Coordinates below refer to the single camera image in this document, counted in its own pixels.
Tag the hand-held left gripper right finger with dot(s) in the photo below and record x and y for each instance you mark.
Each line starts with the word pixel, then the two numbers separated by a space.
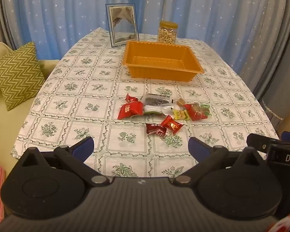
pixel 198 148

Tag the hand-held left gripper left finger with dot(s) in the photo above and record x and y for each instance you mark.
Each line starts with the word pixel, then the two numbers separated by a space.
pixel 83 148

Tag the red picture snack packet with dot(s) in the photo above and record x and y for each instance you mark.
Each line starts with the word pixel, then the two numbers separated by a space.
pixel 194 114

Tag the bright red gold candy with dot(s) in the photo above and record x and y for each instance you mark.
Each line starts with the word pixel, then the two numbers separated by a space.
pixel 171 125

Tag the yellow candy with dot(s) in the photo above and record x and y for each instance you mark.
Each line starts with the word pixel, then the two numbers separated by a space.
pixel 181 114

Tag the dark red candy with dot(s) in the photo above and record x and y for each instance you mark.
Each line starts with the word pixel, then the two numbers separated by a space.
pixel 156 130

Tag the brown caramel candy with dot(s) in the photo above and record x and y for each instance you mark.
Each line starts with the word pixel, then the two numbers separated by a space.
pixel 180 102

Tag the white green snack packet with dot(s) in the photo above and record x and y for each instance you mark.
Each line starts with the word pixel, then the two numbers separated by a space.
pixel 154 110

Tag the large red snack packet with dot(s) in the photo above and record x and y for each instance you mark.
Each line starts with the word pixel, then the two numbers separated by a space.
pixel 129 110

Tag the clear packet with dark snack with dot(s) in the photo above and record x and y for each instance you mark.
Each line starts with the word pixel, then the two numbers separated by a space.
pixel 157 100

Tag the small red candy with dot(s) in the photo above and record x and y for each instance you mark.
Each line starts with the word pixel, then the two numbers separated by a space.
pixel 131 99

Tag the orange plastic tray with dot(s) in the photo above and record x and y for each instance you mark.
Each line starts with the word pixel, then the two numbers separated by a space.
pixel 159 60

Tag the grey curtain with lace trim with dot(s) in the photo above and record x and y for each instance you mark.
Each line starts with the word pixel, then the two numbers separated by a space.
pixel 278 72

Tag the green floral tablecloth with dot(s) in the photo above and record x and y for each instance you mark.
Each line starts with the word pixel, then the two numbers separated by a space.
pixel 87 82

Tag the white red printed cloth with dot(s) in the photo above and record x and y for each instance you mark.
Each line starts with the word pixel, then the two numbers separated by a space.
pixel 282 224

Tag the cream sofa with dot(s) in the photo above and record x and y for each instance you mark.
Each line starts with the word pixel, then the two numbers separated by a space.
pixel 4 130

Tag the green zigzag cushion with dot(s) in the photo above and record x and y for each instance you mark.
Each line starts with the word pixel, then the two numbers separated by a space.
pixel 18 75

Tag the cashew jar with gold lid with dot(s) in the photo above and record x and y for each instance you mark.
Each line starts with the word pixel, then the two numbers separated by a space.
pixel 167 35

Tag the blue star curtain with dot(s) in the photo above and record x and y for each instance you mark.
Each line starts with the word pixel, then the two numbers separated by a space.
pixel 62 9

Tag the grey pleated curtain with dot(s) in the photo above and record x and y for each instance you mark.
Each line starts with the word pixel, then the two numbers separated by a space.
pixel 2 12

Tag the glass picture frame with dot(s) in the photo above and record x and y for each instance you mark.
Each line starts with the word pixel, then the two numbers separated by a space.
pixel 122 25

